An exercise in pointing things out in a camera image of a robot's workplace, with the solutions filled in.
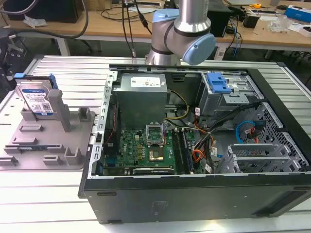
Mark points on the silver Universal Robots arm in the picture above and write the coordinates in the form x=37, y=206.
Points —
x=170, y=34

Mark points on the hard disk in blue carrier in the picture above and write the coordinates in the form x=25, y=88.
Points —
x=34, y=97

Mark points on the grey power supply unit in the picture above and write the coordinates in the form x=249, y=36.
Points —
x=141, y=97

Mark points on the black chipset chip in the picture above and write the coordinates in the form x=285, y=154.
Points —
x=157, y=155

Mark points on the green motherboard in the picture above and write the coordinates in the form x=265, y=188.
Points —
x=136, y=150

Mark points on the RAM stick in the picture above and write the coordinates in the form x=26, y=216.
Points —
x=187, y=153

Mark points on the graphics card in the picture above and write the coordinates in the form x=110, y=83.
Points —
x=153, y=171

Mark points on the blue drive bay latch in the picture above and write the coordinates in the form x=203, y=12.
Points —
x=217, y=83

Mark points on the silver drive cage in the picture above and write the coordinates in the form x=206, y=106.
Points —
x=226, y=94

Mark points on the black open PC case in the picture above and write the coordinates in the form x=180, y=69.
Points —
x=184, y=194

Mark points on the wooden desk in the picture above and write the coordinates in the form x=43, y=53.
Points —
x=116, y=24

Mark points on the grey plastic parts rack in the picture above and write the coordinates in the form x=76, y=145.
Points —
x=48, y=136

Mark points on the crumpled clear plastic bag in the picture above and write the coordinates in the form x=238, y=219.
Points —
x=35, y=21

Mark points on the black bin on desk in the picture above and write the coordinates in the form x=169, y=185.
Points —
x=41, y=9

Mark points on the blue cardboard box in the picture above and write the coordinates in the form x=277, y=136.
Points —
x=298, y=12

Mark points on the silver disk bay bracket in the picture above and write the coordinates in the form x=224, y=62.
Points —
x=252, y=157

